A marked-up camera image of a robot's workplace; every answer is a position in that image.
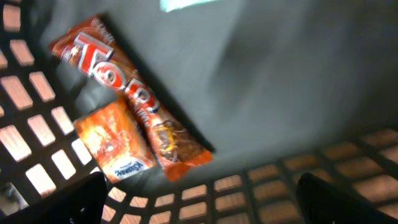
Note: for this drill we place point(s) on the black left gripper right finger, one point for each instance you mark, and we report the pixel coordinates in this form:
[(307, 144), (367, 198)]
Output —
[(323, 203)]

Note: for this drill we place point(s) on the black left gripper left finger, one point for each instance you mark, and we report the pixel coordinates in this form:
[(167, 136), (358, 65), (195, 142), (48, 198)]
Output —
[(68, 205)]

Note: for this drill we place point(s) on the small orange box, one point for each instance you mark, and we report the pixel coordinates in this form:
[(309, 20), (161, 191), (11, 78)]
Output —
[(112, 136)]

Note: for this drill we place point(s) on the orange red chocolate bar wrapper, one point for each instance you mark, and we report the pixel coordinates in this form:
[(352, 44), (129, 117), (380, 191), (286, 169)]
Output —
[(92, 49)]

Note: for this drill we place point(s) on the mint green wipes pack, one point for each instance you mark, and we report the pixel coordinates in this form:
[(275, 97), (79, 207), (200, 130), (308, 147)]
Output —
[(172, 5)]

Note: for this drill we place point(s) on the dark grey plastic basket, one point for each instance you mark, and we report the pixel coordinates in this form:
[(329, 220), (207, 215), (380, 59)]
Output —
[(272, 88)]

